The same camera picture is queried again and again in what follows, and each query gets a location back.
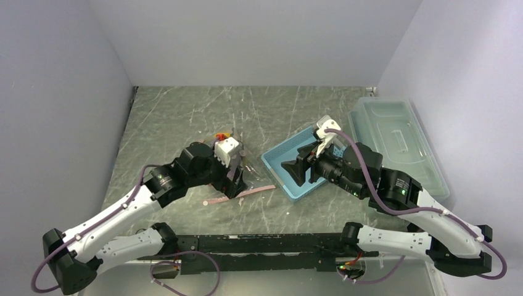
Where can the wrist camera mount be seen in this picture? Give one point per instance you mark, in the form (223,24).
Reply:
(227,149)
(325,138)

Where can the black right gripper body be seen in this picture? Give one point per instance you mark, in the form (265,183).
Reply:
(330,168)

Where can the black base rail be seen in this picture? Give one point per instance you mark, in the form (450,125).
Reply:
(260,252)

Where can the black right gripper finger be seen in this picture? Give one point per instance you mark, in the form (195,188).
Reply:
(296,170)
(308,152)

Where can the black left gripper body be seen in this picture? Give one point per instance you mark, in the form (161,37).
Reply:
(215,173)

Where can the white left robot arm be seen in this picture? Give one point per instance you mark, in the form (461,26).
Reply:
(110,228)

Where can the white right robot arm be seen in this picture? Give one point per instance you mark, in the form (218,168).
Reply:
(452,245)

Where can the clear zip top bag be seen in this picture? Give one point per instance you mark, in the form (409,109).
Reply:
(245,174)

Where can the aluminium frame rail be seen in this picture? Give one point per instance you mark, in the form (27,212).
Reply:
(245,252)

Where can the blue plastic basket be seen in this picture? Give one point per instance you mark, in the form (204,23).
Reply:
(287,150)

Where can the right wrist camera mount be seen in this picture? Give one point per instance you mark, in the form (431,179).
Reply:
(325,138)

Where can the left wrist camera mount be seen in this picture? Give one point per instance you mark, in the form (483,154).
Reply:
(227,149)

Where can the clear plastic storage box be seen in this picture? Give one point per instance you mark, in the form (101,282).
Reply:
(390,127)

